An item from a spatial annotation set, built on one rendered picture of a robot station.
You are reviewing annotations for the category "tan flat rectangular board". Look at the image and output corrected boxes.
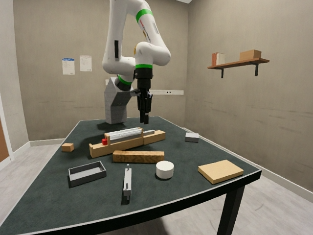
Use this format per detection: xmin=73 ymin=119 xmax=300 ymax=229
xmin=198 ymin=160 xmax=243 ymax=184

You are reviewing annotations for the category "white cylinder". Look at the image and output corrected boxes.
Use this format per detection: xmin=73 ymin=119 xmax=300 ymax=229
xmin=156 ymin=161 xmax=174 ymax=179

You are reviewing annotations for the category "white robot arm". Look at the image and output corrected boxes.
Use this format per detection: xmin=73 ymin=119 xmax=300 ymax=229
xmin=102 ymin=0 xmax=171 ymax=96

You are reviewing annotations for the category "white rectangular bar with pegs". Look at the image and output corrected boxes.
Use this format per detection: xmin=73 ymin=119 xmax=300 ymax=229
xmin=124 ymin=164 xmax=132 ymax=200

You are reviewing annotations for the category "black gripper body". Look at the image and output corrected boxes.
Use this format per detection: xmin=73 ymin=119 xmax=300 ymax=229
xmin=137 ymin=79 xmax=151 ymax=99

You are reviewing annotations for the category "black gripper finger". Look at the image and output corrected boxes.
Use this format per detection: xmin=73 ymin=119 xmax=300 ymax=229
xmin=137 ymin=94 xmax=144 ymax=123
xmin=142 ymin=92 xmax=153 ymax=124

